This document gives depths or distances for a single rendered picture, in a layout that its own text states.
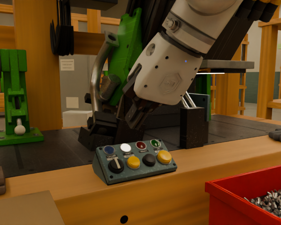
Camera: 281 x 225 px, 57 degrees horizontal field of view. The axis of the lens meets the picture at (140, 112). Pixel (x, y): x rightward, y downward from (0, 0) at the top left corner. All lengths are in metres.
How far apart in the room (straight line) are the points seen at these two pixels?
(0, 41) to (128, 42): 0.54
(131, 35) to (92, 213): 0.45
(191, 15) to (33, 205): 0.32
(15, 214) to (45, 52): 0.75
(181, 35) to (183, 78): 0.08
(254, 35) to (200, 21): 11.22
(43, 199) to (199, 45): 0.30
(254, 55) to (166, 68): 11.11
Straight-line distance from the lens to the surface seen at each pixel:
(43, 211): 0.34
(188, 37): 0.39
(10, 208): 0.37
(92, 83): 0.81
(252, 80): 11.46
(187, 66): 0.43
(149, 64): 0.40
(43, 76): 1.02
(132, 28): 0.73
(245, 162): 0.67
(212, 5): 0.32
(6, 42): 1.10
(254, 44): 11.53
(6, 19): 10.92
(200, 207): 0.61
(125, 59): 0.71
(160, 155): 0.53
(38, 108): 1.02
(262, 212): 0.39
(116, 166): 0.48
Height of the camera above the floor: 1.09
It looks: 8 degrees down
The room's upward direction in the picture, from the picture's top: straight up
